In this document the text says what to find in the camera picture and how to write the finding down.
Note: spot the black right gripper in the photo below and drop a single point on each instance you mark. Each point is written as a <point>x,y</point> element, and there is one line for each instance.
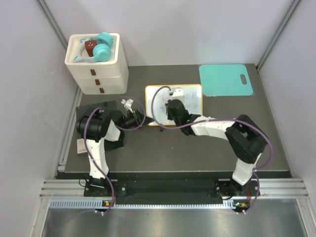
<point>170,116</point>

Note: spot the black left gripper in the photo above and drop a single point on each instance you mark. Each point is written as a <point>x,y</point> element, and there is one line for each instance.
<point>139,118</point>

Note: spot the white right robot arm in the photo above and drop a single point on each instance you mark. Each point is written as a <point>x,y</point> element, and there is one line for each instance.
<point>244,136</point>

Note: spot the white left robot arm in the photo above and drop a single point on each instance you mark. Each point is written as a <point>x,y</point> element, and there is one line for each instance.
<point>96,154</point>

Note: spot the black mat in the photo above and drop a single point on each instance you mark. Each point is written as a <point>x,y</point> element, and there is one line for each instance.
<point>97,121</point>

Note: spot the teal cutting board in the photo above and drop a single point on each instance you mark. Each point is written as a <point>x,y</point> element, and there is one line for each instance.
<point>225,80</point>

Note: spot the white drawer storage box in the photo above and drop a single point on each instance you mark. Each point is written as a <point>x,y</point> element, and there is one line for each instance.
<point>110,77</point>

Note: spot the white paper label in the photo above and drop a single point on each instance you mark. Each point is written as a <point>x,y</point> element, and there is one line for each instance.
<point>81,146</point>

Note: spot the teal headphones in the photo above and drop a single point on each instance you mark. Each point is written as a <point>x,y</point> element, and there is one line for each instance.
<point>101,48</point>

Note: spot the brown cube toy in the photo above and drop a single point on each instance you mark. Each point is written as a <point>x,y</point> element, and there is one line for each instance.
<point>89,46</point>

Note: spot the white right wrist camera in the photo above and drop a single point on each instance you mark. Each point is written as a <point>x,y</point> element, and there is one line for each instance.
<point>176,93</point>

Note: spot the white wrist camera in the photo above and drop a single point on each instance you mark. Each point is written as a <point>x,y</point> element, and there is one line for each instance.
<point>127,104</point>
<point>176,93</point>

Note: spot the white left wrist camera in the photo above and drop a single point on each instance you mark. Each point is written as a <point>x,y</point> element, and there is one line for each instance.
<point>127,104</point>

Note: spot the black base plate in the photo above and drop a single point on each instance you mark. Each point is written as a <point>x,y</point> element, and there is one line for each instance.
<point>181,191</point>

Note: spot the grey slotted cable duct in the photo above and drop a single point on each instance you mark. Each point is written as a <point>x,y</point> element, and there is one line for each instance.
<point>103,205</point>

